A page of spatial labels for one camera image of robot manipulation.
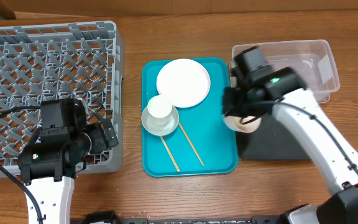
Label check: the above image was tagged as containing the small pink-rimmed white bowl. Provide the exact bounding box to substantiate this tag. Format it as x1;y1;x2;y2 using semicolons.
223;115;262;133

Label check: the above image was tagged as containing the grey shallow bowl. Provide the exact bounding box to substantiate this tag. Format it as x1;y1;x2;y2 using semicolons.
141;106;179;136

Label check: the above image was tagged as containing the wooden chopstick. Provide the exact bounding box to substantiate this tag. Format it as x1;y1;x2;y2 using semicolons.
178;122;204;167
160;136;180;173

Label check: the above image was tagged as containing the white ceramic cup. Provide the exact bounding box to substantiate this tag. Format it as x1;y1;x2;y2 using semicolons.
147;95;173;125

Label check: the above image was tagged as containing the large white round plate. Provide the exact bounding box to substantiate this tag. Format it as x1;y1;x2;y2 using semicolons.
156;58;211;108

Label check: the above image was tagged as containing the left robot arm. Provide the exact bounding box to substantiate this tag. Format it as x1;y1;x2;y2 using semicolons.
18;98;118;223

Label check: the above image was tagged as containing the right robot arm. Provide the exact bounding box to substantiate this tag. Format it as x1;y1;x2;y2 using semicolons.
223;46;358;224

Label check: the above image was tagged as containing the black plastic waste tray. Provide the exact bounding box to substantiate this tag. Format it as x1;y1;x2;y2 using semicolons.
236;114;310;161

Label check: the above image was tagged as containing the clear plastic waste bin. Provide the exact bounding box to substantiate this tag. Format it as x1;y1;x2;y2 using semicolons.
229;39;341;105

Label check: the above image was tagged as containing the grey plastic dishwasher rack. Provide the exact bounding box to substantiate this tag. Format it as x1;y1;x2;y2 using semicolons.
0;21;125;178

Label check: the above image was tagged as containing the teal plastic serving tray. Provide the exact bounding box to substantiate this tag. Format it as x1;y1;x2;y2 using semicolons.
142;57;238;177

